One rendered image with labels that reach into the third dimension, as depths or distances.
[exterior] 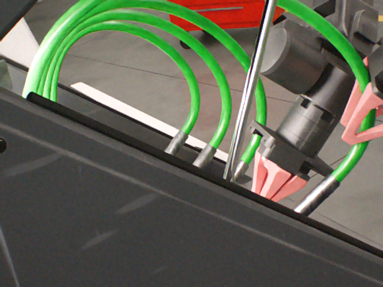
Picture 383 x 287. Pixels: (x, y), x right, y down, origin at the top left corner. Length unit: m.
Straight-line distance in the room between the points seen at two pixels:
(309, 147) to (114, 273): 0.47
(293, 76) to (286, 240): 0.36
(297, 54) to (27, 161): 0.49
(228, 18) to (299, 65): 4.36
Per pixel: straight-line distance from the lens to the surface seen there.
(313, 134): 0.93
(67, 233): 0.47
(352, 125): 0.85
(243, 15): 5.20
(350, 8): 0.97
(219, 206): 0.52
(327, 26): 0.82
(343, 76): 0.92
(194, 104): 1.19
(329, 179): 0.88
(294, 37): 0.90
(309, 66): 0.90
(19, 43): 1.18
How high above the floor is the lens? 1.57
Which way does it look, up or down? 24 degrees down
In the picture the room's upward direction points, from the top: 12 degrees counter-clockwise
